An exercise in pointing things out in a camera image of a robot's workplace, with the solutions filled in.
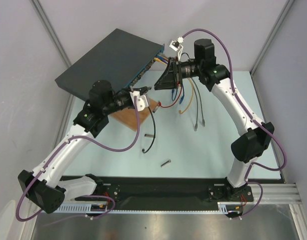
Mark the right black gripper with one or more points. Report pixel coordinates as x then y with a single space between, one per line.
178 73

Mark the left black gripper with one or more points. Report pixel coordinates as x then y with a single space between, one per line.
127 91

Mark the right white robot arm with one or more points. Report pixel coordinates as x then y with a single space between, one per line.
254 135

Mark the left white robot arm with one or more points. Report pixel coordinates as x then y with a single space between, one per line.
43 185

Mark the wooden board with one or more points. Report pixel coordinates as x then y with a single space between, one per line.
127 117

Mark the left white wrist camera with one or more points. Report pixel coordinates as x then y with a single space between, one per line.
139 100

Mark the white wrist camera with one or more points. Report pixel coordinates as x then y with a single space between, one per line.
139 100
176 45

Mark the dark grey network switch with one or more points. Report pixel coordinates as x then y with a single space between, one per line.
120 58

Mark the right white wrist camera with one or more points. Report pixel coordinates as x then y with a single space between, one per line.
176 45

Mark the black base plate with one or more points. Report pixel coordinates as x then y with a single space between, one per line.
170 193

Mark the white cable duct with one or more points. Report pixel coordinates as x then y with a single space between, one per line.
101 208

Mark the aluminium rail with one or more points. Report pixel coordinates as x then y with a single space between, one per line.
280 194

